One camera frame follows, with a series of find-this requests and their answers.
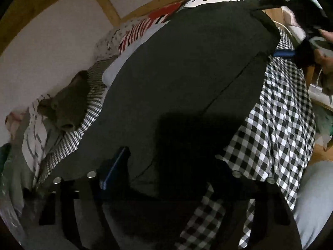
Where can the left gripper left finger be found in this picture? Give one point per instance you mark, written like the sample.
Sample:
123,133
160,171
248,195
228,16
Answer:
80,202

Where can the white grey striped cloth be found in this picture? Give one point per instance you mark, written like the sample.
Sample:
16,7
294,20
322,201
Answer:
40,138

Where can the pink plush doll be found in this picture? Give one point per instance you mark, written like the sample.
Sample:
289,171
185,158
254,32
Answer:
12,122

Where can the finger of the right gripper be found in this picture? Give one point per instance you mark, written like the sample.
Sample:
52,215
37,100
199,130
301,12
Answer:
302,56

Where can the grey green blanket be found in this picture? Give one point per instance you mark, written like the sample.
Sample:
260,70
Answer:
16,177

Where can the large black garment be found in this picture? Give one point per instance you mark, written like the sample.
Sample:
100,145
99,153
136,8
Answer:
175,105

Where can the person's right hand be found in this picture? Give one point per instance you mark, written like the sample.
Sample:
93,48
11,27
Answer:
321,58

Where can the Hello Kitty pillow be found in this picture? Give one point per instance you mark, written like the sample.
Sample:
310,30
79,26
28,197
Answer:
158,17

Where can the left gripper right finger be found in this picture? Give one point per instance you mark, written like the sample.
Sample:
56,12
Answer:
260,208

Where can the light grey fluffy blanket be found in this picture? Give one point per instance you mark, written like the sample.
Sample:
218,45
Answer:
313,210

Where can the black white checkered bedsheet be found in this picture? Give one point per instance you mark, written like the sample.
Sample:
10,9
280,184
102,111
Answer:
274,145

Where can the dark grey plush toy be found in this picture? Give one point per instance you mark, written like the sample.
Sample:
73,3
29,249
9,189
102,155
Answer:
67,108

